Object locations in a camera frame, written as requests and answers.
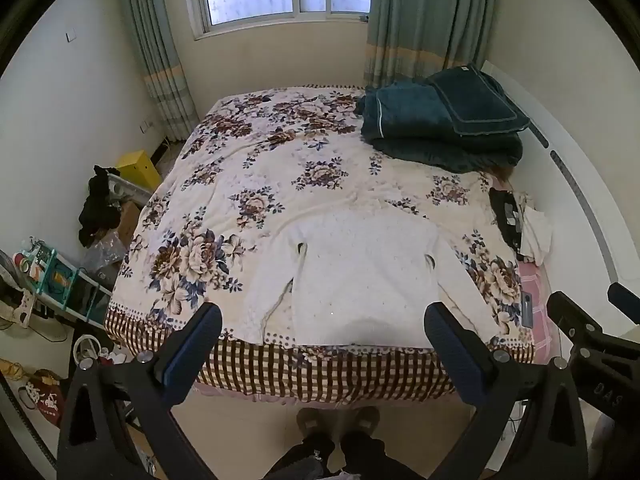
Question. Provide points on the person's right shoe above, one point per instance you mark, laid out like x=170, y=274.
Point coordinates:
x=365, y=417

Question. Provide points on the clear plastic bag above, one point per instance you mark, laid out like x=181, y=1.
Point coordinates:
x=102, y=257

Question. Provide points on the pink checkered sheet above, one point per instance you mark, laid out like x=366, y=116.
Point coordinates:
x=542, y=310

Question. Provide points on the person's left shoe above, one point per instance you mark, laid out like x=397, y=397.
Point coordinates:
x=311, y=420

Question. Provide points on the white wall socket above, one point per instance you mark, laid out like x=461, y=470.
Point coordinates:
x=148, y=126

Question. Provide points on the floral bed blanket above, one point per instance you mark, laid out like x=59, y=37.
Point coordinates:
x=280, y=160

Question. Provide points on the white bed headboard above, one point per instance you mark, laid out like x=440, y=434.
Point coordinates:
x=575, y=185

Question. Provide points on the dark teal folded quilt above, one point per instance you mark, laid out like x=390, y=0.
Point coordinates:
x=410, y=125

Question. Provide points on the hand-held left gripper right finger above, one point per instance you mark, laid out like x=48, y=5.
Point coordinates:
x=450, y=352

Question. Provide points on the cardboard box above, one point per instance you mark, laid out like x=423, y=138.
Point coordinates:
x=130, y=222

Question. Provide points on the teal curtain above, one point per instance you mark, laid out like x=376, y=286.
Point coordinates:
x=425, y=15
x=155, y=35

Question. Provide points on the dark teal pillow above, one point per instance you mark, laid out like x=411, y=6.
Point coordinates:
x=475, y=100

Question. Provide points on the teal storage shelf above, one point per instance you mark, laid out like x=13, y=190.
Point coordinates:
x=55, y=280

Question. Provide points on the red printed bag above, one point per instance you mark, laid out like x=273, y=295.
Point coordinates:
x=42, y=392

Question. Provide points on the black hanging clothes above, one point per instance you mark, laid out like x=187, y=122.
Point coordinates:
x=97, y=205

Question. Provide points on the small white fan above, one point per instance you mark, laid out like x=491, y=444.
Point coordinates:
x=86, y=350

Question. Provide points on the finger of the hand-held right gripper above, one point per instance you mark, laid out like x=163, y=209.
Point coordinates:
x=570, y=315
x=627, y=302

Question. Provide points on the yellow box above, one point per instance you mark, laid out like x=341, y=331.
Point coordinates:
x=137, y=170

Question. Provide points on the black printed garment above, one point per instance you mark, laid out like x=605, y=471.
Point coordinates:
x=505, y=220

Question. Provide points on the person's shoe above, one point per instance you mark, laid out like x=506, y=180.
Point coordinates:
x=311, y=420
x=365, y=417

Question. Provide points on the white knit sweater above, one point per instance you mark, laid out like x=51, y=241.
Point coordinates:
x=365, y=270

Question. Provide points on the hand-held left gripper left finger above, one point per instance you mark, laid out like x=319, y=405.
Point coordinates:
x=197, y=355

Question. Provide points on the white cloth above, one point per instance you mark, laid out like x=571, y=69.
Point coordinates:
x=537, y=232

